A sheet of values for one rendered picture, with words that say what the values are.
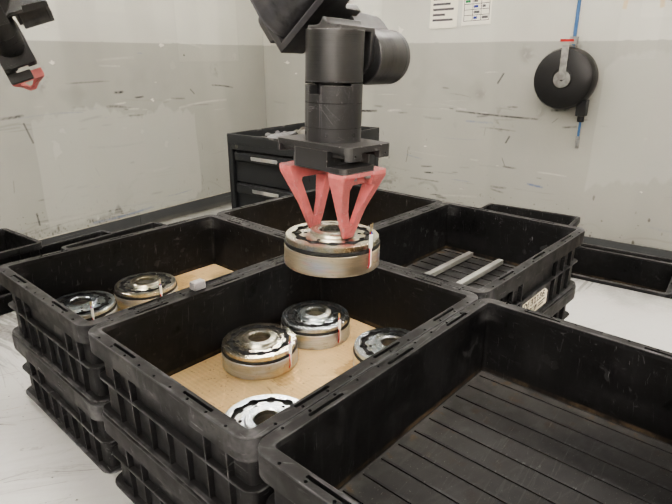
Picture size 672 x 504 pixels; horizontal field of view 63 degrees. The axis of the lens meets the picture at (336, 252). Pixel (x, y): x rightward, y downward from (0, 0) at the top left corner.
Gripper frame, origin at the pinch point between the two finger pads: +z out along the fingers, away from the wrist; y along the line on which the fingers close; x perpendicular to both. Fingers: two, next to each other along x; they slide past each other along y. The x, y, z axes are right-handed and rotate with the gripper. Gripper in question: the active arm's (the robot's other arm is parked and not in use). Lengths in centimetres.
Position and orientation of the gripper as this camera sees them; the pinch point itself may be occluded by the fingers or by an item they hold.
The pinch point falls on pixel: (330, 225)
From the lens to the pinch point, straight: 58.5
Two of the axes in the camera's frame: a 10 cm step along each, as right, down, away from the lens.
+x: -6.8, 2.3, -6.9
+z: -0.2, 9.4, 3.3
